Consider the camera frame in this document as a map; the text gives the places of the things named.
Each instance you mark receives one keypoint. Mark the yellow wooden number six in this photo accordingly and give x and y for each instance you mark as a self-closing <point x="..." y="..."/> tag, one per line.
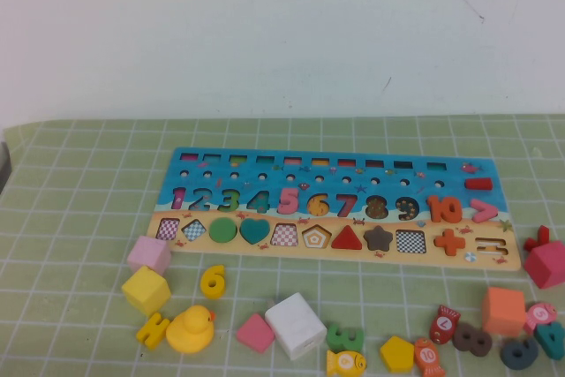
<point x="212" y="283"/>

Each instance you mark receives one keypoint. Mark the teal wooden heart piece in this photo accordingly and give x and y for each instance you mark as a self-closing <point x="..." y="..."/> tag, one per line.
<point x="254" y="230"/>

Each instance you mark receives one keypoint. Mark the green wooden circle piece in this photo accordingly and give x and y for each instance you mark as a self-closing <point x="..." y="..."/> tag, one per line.
<point x="223" y="231"/>

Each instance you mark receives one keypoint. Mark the red wooden triangle piece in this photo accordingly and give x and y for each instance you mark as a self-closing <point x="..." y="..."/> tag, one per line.
<point x="346" y="240"/>

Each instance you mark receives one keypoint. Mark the colourful wooden number puzzle board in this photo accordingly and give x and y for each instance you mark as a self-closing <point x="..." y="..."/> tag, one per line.
<point x="335" y="258"/>

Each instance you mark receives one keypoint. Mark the brown wooden star piece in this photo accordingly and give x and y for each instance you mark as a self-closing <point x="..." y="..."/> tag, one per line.
<point x="378" y="239"/>

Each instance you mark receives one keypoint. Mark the pink wooden diamond piece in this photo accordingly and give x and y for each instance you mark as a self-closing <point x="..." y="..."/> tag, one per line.
<point x="255" y="334"/>

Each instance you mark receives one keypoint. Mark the orange wooden plus sign piece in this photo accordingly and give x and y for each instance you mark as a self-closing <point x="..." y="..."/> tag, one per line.
<point x="449" y="243"/>

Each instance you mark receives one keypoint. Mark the red wooden minus sign piece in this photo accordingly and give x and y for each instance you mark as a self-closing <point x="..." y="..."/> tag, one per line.
<point x="478" y="183"/>

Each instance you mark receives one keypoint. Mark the yellow wooden fish piece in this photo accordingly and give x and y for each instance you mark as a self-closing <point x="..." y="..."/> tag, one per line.
<point x="344" y="361"/>

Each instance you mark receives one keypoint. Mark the pink wooden greater-than sign piece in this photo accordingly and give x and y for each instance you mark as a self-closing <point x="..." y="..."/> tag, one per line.
<point x="487" y="211"/>

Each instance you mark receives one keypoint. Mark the yellow wooden equals sign piece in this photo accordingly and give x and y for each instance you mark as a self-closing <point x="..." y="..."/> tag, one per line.
<point x="152" y="332"/>

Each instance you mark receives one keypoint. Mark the yellow wooden pentagon piece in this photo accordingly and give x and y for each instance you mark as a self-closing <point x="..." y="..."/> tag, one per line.
<point x="396" y="354"/>

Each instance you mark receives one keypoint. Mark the red wooden fish piece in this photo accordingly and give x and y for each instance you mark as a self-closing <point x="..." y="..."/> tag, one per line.
<point x="443" y="325"/>

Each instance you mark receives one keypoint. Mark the orange wooden fish piece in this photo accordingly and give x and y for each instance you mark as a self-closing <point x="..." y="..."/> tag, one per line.
<point x="428" y="357"/>

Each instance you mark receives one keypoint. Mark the red wooden times sign piece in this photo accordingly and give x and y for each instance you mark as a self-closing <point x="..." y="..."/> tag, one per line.
<point x="539" y="238"/>

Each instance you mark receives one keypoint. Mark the pink wooden fish piece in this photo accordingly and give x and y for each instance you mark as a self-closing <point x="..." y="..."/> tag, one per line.
<point x="540" y="314"/>

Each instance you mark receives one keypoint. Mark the pink wooden number five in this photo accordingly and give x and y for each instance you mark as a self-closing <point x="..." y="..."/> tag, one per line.
<point x="288" y="207"/>

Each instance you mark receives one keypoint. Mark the white power adapter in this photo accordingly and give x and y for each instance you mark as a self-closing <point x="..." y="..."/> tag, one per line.
<point x="296" y="324"/>

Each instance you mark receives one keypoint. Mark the orange wooden number ten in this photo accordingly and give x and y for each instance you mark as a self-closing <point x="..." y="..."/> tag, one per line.
<point x="437" y="211"/>

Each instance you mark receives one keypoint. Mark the pink wooden cube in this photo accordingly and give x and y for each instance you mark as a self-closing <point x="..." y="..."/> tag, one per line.
<point x="148" y="253"/>

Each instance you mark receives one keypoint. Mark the yellow wooden cube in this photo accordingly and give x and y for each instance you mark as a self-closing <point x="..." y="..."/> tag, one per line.
<point x="145" y="291"/>

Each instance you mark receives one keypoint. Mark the green wooden number three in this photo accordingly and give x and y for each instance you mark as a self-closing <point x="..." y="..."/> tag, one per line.
<point x="348" y="341"/>

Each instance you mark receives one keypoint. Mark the yellow rubber duck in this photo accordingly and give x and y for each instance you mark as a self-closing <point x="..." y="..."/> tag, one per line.
<point x="190" y="333"/>

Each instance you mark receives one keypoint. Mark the green checked tablecloth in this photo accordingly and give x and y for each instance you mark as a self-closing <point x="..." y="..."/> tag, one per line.
<point x="70" y="227"/>

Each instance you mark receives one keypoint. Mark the brown wooden number eight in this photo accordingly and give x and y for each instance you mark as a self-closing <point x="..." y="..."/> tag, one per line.
<point x="463" y="334"/>

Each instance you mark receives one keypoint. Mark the orange wooden cube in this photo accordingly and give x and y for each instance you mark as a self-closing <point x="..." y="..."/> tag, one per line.
<point x="503" y="311"/>

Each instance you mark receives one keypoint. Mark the grey object at table edge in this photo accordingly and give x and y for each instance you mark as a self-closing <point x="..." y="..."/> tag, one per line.
<point x="4" y="165"/>

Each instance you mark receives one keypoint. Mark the crimson wooden cube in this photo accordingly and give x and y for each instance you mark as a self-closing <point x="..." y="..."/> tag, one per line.
<point x="547" y="264"/>

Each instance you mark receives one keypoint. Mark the grey-blue wooden number nine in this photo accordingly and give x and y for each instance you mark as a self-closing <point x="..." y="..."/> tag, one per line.
<point x="507" y="352"/>

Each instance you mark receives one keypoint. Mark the teal wooden number four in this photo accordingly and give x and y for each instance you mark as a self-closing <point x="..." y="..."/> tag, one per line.
<point x="555" y="344"/>

